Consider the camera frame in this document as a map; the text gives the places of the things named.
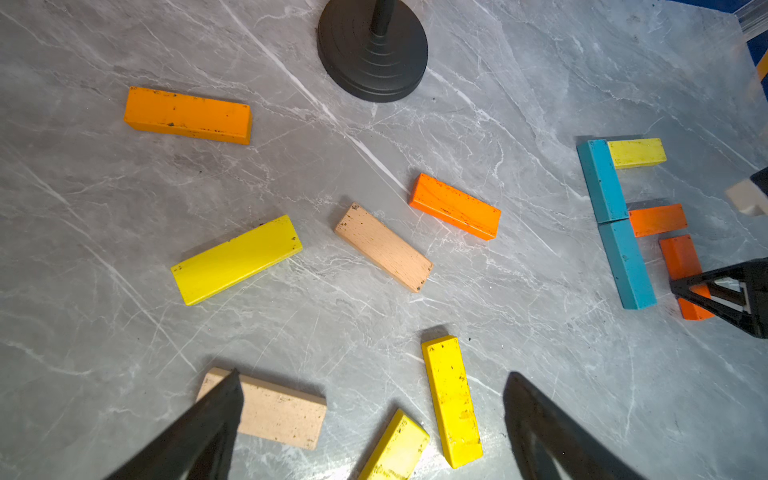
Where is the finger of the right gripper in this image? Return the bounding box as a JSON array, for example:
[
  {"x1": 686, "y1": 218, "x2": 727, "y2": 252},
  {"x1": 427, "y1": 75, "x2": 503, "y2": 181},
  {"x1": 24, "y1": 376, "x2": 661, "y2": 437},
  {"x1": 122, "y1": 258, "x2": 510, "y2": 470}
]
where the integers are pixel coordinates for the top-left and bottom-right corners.
[{"x1": 670, "y1": 258, "x2": 767, "y2": 339}]

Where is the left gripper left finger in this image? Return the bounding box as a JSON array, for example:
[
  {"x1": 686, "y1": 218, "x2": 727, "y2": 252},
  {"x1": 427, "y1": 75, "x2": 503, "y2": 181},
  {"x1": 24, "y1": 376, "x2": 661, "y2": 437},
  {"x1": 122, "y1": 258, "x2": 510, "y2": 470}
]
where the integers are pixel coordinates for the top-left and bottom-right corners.
[{"x1": 108, "y1": 370, "x2": 244, "y2": 479}]

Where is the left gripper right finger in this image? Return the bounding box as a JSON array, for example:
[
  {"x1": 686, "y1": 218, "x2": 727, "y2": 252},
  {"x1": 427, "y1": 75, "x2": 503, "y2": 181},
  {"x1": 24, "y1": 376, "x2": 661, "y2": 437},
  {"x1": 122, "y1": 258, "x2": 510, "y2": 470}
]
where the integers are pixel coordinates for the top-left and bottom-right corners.
[{"x1": 503, "y1": 372, "x2": 641, "y2": 479}]

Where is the orange block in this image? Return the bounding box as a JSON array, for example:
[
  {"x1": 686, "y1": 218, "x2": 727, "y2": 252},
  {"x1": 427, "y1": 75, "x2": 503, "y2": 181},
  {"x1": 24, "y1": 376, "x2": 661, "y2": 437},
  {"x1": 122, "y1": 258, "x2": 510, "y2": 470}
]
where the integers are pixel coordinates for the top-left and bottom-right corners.
[
  {"x1": 659, "y1": 234, "x2": 713, "y2": 321},
  {"x1": 629, "y1": 204, "x2": 688, "y2": 237},
  {"x1": 409, "y1": 173, "x2": 501, "y2": 240},
  {"x1": 124, "y1": 87, "x2": 253, "y2": 145}
]

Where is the yellow block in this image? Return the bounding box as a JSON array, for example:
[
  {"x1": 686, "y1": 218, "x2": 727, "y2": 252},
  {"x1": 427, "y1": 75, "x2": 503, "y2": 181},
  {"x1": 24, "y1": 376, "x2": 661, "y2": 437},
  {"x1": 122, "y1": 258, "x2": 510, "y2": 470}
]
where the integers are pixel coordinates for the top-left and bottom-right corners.
[
  {"x1": 421, "y1": 336, "x2": 483, "y2": 469},
  {"x1": 171, "y1": 215, "x2": 303, "y2": 306},
  {"x1": 607, "y1": 138, "x2": 667, "y2": 169}
]

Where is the teal block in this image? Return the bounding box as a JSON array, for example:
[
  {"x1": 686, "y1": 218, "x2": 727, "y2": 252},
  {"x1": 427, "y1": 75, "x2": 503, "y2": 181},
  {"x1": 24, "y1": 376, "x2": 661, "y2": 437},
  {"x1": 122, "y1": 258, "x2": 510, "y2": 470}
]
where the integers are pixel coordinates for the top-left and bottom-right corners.
[
  {"x1": 598, "y1": 219, "x2": 657, "y2": 310},
  {"x1": 577, "y1": 140, "x2": 629, "y2": 224}
]

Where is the tan block lower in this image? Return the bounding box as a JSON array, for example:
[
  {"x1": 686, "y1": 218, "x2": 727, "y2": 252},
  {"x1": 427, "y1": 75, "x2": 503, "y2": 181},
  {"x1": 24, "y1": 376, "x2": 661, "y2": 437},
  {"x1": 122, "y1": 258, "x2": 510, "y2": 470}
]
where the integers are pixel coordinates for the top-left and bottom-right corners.
[{"x1": 196, "y1": 367, "x2": 329, "y2": 452}]

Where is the tan block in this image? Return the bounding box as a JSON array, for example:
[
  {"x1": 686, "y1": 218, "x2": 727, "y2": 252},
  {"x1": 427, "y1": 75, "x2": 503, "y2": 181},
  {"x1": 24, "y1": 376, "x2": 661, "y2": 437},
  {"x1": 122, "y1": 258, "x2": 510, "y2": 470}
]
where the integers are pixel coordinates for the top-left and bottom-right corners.
[
  {"x1": 196, "y1": 367, "x2": 329, "y2": 452},
  {"x1": 334, "y1": 203, "x2": 433, "y2": 293}
]

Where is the yellow block diagonal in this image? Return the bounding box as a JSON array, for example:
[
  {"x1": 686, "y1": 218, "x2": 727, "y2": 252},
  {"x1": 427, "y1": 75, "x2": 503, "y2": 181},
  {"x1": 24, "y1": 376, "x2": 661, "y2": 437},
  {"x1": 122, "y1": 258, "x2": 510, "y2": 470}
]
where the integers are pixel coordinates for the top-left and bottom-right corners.
[{"x1": 358, "y1": 409, "x2": 430, "y2": 480}]

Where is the tan block upper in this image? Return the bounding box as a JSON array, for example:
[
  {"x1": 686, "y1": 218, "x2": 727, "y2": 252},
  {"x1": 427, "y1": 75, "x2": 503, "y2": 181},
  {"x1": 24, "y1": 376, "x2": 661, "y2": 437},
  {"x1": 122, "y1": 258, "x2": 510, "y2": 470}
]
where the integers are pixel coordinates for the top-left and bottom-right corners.
[{"x1": 334, "y1": 203, "x2": 433, "y2": 293}]

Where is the black microphone on stand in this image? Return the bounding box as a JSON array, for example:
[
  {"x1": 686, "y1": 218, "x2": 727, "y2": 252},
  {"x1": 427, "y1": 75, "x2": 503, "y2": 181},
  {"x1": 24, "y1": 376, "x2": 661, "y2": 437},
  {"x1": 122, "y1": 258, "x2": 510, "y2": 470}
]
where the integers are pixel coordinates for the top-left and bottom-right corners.
[{"x1": 317, "y1": 0, "x2": 428, "y2": 103}]

